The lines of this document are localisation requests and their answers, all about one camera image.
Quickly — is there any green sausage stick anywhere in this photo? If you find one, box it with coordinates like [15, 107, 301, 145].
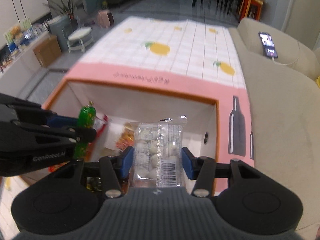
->
[73, 101, 96, 159]

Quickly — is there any orange peanut mix packet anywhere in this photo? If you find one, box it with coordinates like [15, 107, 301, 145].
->
[116, 122, 135, 151]

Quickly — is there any clear tray of white balls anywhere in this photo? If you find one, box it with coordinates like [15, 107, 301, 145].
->
[131, 115, 187, 187]

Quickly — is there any white noodle stick snack packet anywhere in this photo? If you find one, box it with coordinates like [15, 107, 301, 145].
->
[102, 116, 129, 157]

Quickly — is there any red cartoon snack bag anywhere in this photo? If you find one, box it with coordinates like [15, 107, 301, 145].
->
[93, 114, 108, 134]

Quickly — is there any black braised egg packet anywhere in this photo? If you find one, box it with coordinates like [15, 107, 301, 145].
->
[86, 177, 102, 192]

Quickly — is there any smartphone on sofa arm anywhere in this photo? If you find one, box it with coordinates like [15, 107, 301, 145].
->
[259, 32, 278, 59]

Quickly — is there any white tv cabinet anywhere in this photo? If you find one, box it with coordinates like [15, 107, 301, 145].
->
[0, 31, 49, 97]

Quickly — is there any orange cardboard box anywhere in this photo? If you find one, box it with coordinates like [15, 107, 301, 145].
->
[19, 77, 220, 197]

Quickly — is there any brown cardboard carton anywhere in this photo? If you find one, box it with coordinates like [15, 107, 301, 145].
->
[33, 35, 62, 67]

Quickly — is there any white round rolling stool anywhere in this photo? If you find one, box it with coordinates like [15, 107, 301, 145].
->
[67, 27, 95, 53]

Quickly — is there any grey planter with plant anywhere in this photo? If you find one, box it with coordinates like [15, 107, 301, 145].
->
[43, 0, 83, 52]

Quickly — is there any beige sofa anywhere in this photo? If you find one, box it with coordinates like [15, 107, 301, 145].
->
[229, 18, 319, 239]

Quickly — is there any pink space heater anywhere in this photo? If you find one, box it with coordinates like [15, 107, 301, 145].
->
[97, 10, 114, 28]

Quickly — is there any yellow cushion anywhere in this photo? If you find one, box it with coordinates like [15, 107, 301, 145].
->
[315, 76, 320, 88]

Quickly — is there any orange stool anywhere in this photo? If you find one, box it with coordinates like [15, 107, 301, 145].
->
[239, 0, 265, 21]

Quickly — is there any white charging cable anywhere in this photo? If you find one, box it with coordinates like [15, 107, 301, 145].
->
[271, 41, 301, 67]

